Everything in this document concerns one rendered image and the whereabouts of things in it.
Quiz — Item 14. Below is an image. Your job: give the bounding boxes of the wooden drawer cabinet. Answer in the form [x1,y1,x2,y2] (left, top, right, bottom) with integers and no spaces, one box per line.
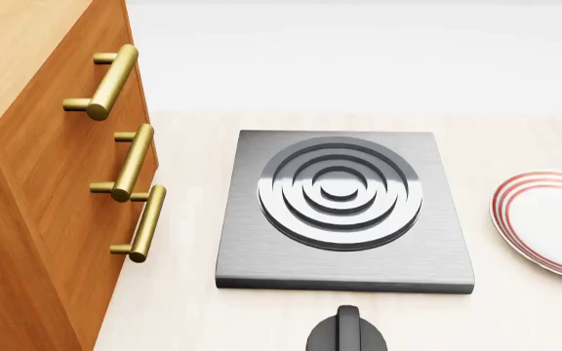
[0,0,160,351]

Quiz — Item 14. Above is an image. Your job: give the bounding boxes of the steel stove plate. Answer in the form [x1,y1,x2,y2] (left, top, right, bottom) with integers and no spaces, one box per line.
[215,129,476,295]

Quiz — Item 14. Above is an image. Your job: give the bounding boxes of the white plate with red rings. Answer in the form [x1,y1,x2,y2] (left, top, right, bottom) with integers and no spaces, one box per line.
[489,170,562,284]

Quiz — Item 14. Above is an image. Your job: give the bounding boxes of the black stove knob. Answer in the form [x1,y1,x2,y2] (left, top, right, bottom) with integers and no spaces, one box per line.
[305,304,389,351]

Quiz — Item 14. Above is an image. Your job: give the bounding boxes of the large brass drawer handle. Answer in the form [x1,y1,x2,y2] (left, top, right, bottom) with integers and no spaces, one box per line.
[62,44,141,123]

